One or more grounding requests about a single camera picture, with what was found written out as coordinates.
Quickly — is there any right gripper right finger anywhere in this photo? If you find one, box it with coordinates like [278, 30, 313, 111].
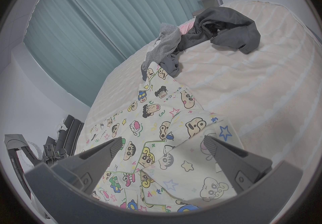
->
[203, 135, 273, 193]

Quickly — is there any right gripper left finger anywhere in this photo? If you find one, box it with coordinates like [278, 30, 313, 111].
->
[51, 137, 124, 195]

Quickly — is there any white printed pyjama top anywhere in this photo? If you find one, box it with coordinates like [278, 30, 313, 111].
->
[87, 63, 246, 218]

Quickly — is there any bed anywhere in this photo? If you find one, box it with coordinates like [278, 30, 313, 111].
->
[74, 0, 322, 218]

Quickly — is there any dark grey garment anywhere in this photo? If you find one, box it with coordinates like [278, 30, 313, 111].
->
[141, 52, 180, 81]

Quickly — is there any light grey and white garment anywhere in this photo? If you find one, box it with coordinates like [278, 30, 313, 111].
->
[141, 23, 181, 71]

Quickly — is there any black garment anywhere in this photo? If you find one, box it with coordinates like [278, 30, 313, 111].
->
[180, 7, 261, 54]

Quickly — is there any pink garment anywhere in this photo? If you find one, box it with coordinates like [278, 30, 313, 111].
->
[179, 21, 195, 34]

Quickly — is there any grey bedside table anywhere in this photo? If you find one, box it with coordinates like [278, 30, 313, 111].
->
[192, 0, 222, 17]

